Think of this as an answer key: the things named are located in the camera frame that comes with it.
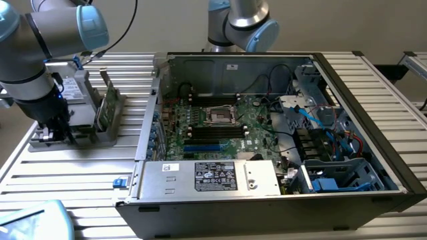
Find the grey drive cage blue latch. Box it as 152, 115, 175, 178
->
288, 157, 385, 195

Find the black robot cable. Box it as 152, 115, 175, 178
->
80, 0, 139, 61

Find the red wire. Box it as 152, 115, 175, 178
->
345, 129, 365, 154

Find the black open PC case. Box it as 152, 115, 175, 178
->
113, 51, 427, 239

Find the light blue rounded cover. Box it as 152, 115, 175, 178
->
0, 199, 76, 240

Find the silver CPU socket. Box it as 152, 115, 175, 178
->
199, 104, 240, 127

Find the green graphics card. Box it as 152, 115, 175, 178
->
95, 67, 121, 133

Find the metal slat side table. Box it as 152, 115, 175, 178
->
400, 50, 427, 77

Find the blue case latch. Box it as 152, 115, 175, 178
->
112, 176, 129, 189

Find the green motherboard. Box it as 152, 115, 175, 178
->
159, 94, 289, 176

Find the light blue SATA wire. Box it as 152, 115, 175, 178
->
291, 105, 327, 130

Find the silver power supply unit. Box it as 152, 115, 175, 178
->
135, 159, 283, 199

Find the black RAM slot bank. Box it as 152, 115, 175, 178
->
187, 124, 251, 140
187, 93, 241, 107

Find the grey metal disk bay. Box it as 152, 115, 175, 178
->
277, 63, 339, 126

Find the thin black wire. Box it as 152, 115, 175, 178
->
241, 63, 296, 97

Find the blue expansion slot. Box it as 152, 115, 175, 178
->
181, 144, 221, 152

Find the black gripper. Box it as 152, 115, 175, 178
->
13, 96, 78, 146

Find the grey parts rack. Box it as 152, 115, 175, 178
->
26, 60, 128, 153

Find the silver hard disk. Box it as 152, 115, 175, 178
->
61, 76, 85, 101

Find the silver chipset heatsink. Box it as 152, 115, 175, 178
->
236, 152, 265, 161

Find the black fan shroud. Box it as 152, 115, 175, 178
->
292, 128, 335, 161

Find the black expansion slot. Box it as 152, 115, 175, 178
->
181, 138, 221, 146

